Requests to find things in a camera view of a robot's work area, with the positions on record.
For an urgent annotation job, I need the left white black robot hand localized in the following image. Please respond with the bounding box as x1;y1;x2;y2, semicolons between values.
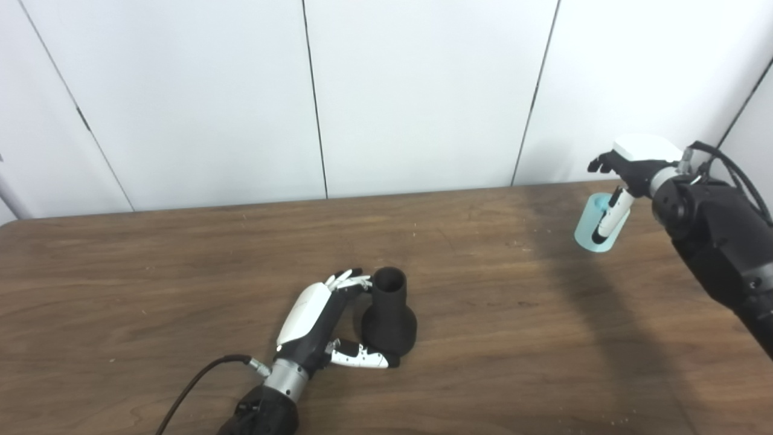
275;268;400;370

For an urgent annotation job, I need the light-blue hose piece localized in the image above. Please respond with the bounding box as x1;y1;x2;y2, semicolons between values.
574;193;631;253

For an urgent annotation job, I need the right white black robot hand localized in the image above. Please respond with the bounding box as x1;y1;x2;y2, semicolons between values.
587;134;683;245

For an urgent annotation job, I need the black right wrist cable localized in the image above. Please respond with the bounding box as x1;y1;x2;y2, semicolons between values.
678;141;773;227

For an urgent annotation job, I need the black flared nozzle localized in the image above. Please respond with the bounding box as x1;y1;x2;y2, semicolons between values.
361;266;418;358

